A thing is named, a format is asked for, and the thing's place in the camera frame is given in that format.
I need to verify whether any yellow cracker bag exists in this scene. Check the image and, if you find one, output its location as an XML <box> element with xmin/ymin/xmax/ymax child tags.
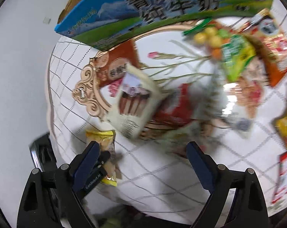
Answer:
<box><xmin>86</xmin><ymin>130</ymin><xmax>118</xmax><ymax>187</ymax></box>

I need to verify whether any red snack packet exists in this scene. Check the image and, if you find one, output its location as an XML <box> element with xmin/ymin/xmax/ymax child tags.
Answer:
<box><xmin>150</xmin><ymin>83</ymin><xmax>195</xmax><ymax>129</ymax></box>

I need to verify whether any orange panda snack bag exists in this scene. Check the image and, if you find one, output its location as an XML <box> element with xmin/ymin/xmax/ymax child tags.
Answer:
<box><xmin>237</xmin><ymin>8</ymin><xmax>287</xmax><ymax>87</ymax></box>

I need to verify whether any chocolate stick biscuit box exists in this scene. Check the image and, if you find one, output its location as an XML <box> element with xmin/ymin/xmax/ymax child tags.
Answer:
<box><xmin>107</xmin><ymin>64</ymin><xmax>170</xmax><ymax>139</ymax></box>

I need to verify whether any wall socket left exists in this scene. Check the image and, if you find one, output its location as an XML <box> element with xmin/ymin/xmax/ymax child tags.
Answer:
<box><xmin>43</xmin><ymin>17</ymin><xmax>51</xmax><ymax>25</ymax></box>

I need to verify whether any brown pastry packet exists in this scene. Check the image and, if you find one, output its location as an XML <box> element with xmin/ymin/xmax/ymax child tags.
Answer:
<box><xmin>92</xmin><ymin>39</ymin><xmax>139</xmax><ymax>88</ymax></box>

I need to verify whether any green candy bag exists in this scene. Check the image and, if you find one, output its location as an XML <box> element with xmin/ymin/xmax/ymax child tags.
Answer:
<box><xmin>182</xmin><ymin>17</ymin><xmax>256</xmax><ymax>82</ymax></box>

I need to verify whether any cardboard milk box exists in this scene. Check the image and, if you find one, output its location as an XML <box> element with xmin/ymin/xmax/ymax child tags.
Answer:
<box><xmin>55</xmin><ymin>0</ymin><xmax>273</xmax><ymax>51</ymax></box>

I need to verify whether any small pale snack packet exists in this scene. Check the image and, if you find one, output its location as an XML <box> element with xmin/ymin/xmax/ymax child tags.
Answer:
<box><xmin>156</xmin><ymin>121</ymin><xmax>214</xmax><ymax>158</ymax></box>

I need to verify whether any red panda snack bag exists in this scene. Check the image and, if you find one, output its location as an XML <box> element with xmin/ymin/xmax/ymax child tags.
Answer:
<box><xmin>271</xmin><ymin>151</ymin><xmax>287</xmax><ymax>204</ymax></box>

